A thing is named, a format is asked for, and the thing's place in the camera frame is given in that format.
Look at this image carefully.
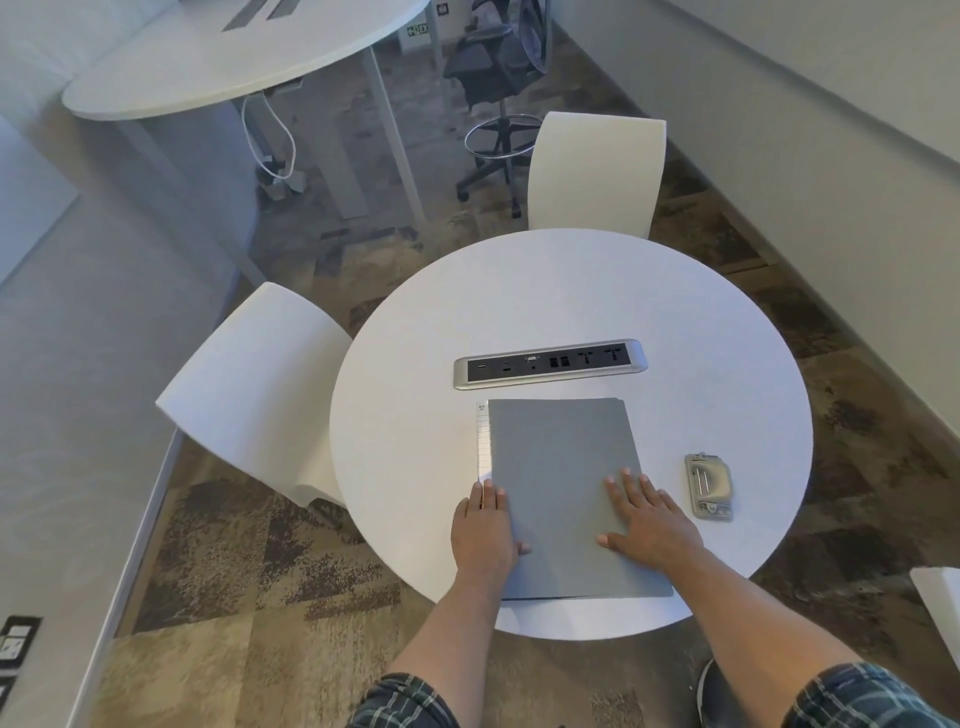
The person's right hand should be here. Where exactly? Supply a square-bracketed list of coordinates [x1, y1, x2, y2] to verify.
[596, 468, 706, 572]

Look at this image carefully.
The person's left hand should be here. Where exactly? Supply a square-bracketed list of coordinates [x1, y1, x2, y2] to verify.
[450, 480, 534, 576]

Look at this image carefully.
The grey paper folder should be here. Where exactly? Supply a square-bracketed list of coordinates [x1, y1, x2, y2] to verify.
[486, 397, 675, 602]

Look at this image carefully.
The person's right forearm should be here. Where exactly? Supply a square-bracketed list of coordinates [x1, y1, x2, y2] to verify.
[636, 546, 864, 687]

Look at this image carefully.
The person's left forearm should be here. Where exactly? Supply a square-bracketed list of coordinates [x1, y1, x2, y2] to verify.
[385, 561, 519, 695]

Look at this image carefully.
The silver hole punch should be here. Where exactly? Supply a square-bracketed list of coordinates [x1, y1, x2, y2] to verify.
[684, 452, 735, 522]

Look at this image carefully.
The white ruled paper sheet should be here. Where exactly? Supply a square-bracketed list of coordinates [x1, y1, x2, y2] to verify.
[475, 401, 494, 483]

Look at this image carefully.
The silver table socket panel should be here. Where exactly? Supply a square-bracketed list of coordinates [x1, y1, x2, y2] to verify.
[452, 338, 647, 392]

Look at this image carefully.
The plaid left shirt sleeve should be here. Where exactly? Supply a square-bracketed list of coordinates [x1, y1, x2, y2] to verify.
[351, 672, 460, 728]

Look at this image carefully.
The plaid shirt sleeve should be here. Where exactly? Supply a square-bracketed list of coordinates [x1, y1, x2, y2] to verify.
[778, 660, 955, 728]
[351, 672, 460, 728]

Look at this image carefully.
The plaid right shirt sleeve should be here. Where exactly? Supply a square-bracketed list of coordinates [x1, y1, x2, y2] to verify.
[778, 660, 955, 728]

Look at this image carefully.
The grey floor power box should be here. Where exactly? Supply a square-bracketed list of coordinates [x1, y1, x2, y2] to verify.
[258, 157, 308, 203]

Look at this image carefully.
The black mesh office chair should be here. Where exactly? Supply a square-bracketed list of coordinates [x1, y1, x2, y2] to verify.
[441, 0, 555, 221]

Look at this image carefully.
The black floor socket plate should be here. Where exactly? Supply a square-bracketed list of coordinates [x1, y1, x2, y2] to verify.
[0, 615, 45, 703]

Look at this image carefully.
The white oval table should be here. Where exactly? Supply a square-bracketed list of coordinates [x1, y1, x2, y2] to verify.
[61, 0, 433, 287]

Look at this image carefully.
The white power cable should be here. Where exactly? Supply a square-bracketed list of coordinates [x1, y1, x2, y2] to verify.
[240, 88, 300, 182]

